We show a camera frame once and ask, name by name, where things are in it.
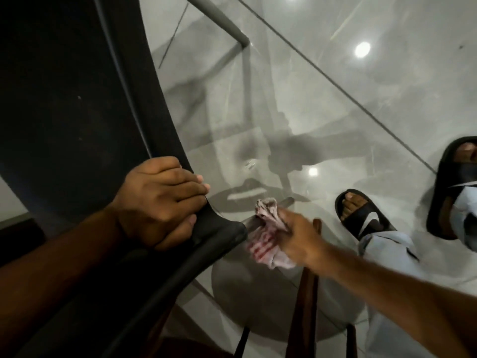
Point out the person's left hand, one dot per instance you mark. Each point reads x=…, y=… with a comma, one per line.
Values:
x=149, y=205

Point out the light grey trousers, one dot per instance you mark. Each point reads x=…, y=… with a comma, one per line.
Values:
x=391, y=253

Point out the person's left thumb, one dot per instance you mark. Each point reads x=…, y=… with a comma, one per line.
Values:
x=178, y=234

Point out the red striped white cloth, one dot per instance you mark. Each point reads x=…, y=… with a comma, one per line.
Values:
x=265, y=245

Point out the person's right forearm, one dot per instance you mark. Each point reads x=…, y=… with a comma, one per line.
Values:
x=402, y=301

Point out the black slide sandal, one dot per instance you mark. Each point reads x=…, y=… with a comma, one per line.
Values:
x=452, y=171
x=367, y=219

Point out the person's right hand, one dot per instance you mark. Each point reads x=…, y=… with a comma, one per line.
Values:
x=303, y=240

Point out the person's right fingers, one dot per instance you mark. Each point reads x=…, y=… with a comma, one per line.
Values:
x=285, y=229

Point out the black plastic chair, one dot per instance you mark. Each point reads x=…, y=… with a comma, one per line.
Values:
x=74, y=108

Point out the person's left little finger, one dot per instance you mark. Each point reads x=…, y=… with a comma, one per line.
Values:
x=160, y=164

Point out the brown wooden chair frame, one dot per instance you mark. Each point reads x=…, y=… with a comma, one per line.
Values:
x=303, y=309

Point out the person's left middle finger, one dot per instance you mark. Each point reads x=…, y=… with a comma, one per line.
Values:
x=190, y=190

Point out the person's foot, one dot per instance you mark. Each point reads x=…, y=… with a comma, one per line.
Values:
x=467, y=152
x=353, y=205

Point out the person's left foot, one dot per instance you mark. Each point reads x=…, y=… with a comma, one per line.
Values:
x=353, y=205

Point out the person's right foot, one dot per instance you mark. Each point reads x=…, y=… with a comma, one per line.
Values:
x=467, y=152

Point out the person's left forearm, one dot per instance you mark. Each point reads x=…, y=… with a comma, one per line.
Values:
x=48, y=279

